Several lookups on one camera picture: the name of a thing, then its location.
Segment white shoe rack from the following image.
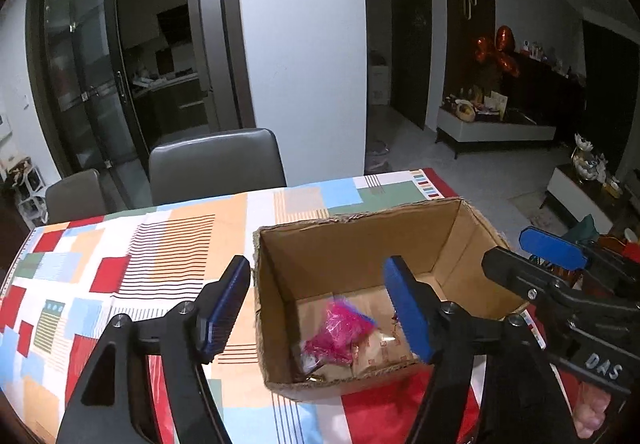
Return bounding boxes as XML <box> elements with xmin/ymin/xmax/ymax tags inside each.
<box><xmin>2</xmin><ymin>159</ymin><xmax>46</xmax><ymax>225</ymax></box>

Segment dark sideboard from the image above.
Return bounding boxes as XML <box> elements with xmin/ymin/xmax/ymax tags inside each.
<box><xmin>500</xmin><ymin>52</ymin><xmax>586</xmax><ymax>135</ymax></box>

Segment white low table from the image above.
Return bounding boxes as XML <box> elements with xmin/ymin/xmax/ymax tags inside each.
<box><xmin>545</xmin><ymin>164</ymin><xmax>626</xmax><ymax>235</ymax></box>

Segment dark room door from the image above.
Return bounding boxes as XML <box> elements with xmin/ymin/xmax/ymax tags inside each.
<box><xmin>390</xmin><ymin>0</ymin><xmax>433</xmax><ymax>130</ymax></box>

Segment white flower ornament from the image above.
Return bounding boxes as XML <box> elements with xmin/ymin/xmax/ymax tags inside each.
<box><xmin>572</xmin><ymin>133</ymin><xmax>608</xmax><ymax>182</ymax></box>

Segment dark tall cabinet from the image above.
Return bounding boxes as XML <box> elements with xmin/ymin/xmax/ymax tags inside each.
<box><xmin>440</xmin><ymin>0</ymin><xmax>496</xmax><ymax>95</ymax></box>

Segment colourful patchwork tablecloth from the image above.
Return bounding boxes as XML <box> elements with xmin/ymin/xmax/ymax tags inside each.
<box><xmin>0</xmin><ymin>167</ymin><xmax>576</xmax><ymax>444</ymax></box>

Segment green cloth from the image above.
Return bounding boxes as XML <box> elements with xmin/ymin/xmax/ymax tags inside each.
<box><xmin>570</xmin><ymin>214</ymin><xmax>599</xmax><ymax>245</ymax></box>

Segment brown cardboard box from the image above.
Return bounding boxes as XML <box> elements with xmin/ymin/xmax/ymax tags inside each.
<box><xmin>252</xmin><ymin>197</ymin><xmax>531</xmax><ymax>402</ymax></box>

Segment person's right hand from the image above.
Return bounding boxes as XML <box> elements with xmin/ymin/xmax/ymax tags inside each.
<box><xmin>574</xmin><ymin>379</ymin><xmax>619</xmax><ymax>441</ymax></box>

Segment pink snack packet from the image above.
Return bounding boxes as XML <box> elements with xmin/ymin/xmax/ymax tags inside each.
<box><xmin>301</xmin><ymin>301</ymin><xmax>377</xmax><ymax>370</ymax></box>

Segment white low cabinet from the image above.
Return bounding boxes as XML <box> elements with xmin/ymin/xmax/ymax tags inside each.
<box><xmin>436</xmin><ymin>104</ymin><xmax>557</xmax><ymax>159</ymax></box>

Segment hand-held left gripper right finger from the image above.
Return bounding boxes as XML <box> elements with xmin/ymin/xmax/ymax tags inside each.
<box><xmin>383</xmin><ymin>255</ymin><xmax>578</xmax><ymax>444</ymax></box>

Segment beige snack packet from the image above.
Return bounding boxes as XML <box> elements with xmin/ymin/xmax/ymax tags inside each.
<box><xmin>350</xmin><ymin>329</ymin><xmax>418</xmax><ymax>377</ymax></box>

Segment grey dining chair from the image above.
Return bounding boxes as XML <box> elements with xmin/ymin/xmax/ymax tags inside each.
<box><xmin>45</xmin><ymin>169</ymin><xmax>101</xmax><ymax>225</ymax></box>
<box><xmin>148</xmin><ymin>127</ymin><xmax>288</xmax><ymax>207</ymax></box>

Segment black sliding glass door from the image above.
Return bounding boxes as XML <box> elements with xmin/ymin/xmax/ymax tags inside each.
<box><xmin>25</xmin><ymin>0</ymin><xmax>241</xmax><ymax>175</ymax></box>

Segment red foil balloons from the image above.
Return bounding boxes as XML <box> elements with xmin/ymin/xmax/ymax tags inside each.
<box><xmin>474</xmin><ymin>26</ymin><xmax>521</xmax><ymax>78</ymax></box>

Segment silver refrigerator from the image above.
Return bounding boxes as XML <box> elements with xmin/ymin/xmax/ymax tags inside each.
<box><xmin>185</xmin><ymin>0</ymin><xmax>226</xmax><ymax>135</ymax></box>

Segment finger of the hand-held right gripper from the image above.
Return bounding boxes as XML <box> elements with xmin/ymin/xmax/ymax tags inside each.
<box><xmin>519</xmin><ymin>227</ymin><xmax>640</xmax><ymax>286</ymax></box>
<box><xmin>481</xmin><ymin>246</ymin><xmax>602</xmax><ymax>321</ymax></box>

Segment white bin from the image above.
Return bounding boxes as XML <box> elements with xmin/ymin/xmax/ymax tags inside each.
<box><xmin>369</xmin><ymin>64</ymin><xmax>391</xmax><ymax>106</ymax></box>

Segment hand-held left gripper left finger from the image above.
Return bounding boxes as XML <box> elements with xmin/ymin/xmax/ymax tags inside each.
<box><xmin>56</xmin><ymin>255</ymin><xmax>251</xmax><ymax>444</ymax></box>

